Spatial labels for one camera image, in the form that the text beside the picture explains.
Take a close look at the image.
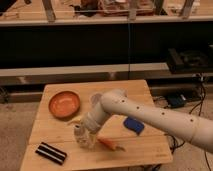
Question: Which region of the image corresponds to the small clear bottle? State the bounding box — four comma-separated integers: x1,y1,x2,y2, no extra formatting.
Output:
74,124,90,148

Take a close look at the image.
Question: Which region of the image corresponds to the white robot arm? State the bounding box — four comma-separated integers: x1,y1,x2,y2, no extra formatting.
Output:
82,89,213,154

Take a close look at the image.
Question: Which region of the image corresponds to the wooden table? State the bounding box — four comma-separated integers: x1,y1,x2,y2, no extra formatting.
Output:
20,80,173,171

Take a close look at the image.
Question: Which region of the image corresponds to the clear plastic cup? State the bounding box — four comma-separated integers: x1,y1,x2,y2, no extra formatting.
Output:
90,93,102,106

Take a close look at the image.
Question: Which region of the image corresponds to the black white striped block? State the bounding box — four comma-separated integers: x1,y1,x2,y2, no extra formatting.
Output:
35,142,67,165

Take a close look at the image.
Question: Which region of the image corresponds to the orange bowl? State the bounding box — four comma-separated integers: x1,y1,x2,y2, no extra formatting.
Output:
48,91,80,119

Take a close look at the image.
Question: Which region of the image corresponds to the blue sponge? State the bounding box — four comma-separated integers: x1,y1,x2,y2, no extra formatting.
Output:
123,117,145,135

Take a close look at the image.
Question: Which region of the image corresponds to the black power adapter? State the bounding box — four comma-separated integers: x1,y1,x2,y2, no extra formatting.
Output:
166,94,186,108

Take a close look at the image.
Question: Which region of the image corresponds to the black box on shelf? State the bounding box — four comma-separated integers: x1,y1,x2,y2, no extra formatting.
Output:
166,46,213,74

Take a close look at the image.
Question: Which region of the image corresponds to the grey metal shelf rail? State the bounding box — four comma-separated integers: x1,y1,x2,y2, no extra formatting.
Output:
0,63,171,86

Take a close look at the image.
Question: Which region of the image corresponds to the black floor cable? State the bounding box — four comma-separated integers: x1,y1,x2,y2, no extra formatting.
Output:
156,74,213,171

